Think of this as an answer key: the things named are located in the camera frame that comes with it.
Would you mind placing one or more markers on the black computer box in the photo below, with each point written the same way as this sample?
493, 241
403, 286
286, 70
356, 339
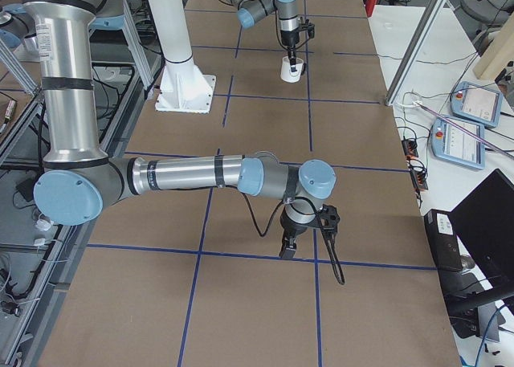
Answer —
442, 241

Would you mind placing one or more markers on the silver reacher stick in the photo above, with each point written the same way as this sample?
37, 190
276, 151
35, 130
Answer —
418, 104

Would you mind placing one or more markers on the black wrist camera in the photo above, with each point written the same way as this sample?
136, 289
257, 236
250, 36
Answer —
328, 220
307, 27

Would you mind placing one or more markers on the black monitor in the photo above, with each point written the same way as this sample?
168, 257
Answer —
483, 221

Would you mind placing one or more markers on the near teach pendant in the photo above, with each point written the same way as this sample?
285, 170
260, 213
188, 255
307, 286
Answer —
452, 144

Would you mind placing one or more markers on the aluminium frame post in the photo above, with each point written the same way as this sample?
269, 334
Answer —
422, 30

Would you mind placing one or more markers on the wooden beam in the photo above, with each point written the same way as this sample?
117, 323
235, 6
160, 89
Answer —
498, 54

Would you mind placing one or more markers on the white pedestal column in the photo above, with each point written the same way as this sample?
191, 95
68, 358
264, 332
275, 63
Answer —
183, 87

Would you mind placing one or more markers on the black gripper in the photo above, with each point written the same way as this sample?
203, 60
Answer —
287, 40
292, 227

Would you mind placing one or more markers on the white smiley mug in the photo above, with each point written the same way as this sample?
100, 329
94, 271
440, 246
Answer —
285, 70

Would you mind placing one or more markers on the orange connector block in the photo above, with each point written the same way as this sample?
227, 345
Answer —
410, 148
418, 177

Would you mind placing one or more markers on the far teach pendant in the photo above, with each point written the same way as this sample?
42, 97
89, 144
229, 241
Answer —
473, 102

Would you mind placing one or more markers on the teach pendant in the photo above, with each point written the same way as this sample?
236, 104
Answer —
452, 144
473, 102

